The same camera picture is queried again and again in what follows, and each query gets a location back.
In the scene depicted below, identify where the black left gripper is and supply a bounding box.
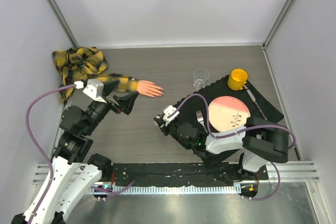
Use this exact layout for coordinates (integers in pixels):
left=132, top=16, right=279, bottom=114
left=83, top=80, right=139, bottom=135

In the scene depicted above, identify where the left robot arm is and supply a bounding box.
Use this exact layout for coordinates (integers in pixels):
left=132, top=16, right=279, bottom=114
left=12, top=79, right=139, bottom=223

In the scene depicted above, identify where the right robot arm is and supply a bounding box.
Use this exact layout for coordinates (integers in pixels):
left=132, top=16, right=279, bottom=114
left=154, top=115, right=290, bottom=179

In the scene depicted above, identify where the black scalloped placemat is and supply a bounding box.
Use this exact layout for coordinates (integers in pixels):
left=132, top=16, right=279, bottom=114
left=174, top=76, right=284, bottom=133

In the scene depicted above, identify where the silver fork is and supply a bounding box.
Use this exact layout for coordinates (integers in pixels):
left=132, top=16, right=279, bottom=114
left=196, top=110, right=208, bottom=133

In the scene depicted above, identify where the mannequin hand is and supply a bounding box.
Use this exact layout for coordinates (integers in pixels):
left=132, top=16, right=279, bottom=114
left=137, top=80, right=164, bottom=98

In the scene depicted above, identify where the yellow plaid shirt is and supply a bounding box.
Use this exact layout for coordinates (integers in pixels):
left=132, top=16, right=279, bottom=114
left=52, top=47, right=139, bottom=92

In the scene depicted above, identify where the pink cream plate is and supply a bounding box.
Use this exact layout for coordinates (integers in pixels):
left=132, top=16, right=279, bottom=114
left=208, top=96, right=251, bottom=132

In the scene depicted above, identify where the clear plastic cup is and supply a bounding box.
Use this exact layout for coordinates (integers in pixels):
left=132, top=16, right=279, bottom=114
left=193, top=68, right=209, bottom=90

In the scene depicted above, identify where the yellow mug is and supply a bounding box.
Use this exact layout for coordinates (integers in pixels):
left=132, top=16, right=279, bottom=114
left=227, top=68, right=248, bottom=91

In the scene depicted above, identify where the silver knife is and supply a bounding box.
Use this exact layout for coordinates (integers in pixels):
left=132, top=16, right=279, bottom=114
left=244, top=85, right=268, bottom=120

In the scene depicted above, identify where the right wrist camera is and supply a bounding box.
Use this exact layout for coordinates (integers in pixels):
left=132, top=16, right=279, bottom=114
left=162, top=105, right=179, bottom=126

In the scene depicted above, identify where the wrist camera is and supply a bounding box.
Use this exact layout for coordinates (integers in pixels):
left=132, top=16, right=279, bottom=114
left=162, top=105, right=179, bottom=126
left=74, top=79, right=106, bottom=103

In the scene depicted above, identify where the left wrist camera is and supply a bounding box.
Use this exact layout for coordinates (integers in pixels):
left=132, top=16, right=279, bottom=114
left=74, top=79, right=106, bottom=103

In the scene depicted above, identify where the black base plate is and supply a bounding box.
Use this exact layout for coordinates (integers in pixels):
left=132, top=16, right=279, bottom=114
left=105, top=162, right=269, bottom=187

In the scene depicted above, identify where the white cable duct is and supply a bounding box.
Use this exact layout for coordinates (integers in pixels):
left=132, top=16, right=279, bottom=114
left=89, top=185, right=242, bottom=195

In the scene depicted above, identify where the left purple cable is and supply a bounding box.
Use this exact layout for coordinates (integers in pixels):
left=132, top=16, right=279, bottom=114
left=25, top=83, right=78, bottom=222

